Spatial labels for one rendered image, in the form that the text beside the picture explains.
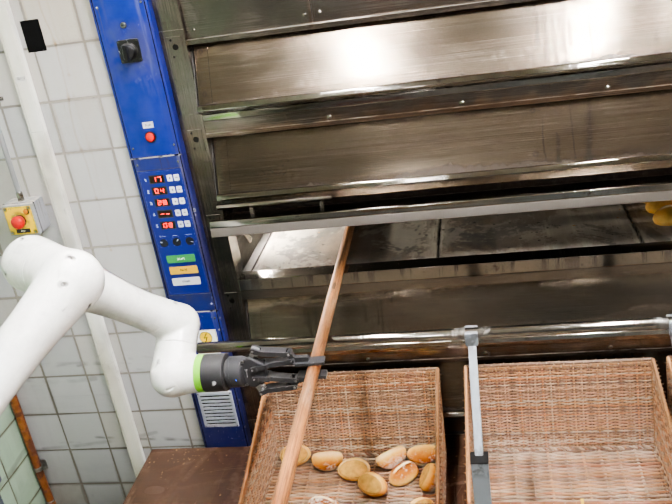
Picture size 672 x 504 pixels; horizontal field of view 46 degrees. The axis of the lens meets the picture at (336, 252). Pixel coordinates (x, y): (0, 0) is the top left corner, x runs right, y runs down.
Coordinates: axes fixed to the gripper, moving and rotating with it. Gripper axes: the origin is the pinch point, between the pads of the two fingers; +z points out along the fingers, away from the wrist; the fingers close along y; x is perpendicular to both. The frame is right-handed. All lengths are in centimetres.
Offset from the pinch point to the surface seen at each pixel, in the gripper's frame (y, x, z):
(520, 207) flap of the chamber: -21, -38, 52
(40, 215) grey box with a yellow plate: -26, -51, -87
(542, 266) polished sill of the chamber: 3, -53, 59
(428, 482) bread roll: 55, -24, 22
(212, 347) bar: 2.9, -17.0, -29.9
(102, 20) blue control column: -79, -51, -53
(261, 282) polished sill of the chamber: 3, -54, -25
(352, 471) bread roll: 56, -31, -1
